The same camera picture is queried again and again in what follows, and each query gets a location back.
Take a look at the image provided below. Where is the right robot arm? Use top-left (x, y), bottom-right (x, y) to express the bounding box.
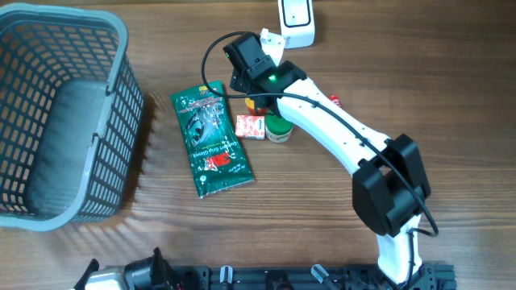
top-left (231, 60), bottom-right (433, 288)

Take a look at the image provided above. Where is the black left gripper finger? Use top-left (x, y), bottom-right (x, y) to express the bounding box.
top-left (72, 259), bottom-right (99, 290)
top-left (150, 247), bottom-right (169, 290)

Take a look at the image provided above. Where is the green glove package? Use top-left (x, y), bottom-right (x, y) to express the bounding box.
top-left (170, 81), bottom-right (254, 198)

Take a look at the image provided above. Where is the small red white box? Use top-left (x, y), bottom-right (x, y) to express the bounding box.
top-left (235, 115), bottom-right (265, 139)

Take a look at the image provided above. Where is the grey plastic basket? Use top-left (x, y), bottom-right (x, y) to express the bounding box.
top-left (1, 3), bottom-right (144, 231)

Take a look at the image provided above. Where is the red sriracha bottle green cap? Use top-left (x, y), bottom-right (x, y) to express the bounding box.
top-left (244, 97), bottom-right (269, 116)

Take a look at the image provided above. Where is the green lid jar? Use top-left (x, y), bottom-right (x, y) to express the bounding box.
top-left (265, 114), bottom-right (293, 143)

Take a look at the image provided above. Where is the white barcode scanner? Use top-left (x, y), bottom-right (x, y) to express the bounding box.
top-left (277, 0), bottom-right (315, 49)

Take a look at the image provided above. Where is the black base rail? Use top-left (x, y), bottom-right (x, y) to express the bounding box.
top-left (173, 263), bottom-right (458, 290)

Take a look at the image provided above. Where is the red stick sachet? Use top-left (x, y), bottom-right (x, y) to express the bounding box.
top-left (329, 95), bottom-right (342, 107)

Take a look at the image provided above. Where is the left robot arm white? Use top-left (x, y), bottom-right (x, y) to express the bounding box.
top-left (73, 247), bottom-right (184, 290)

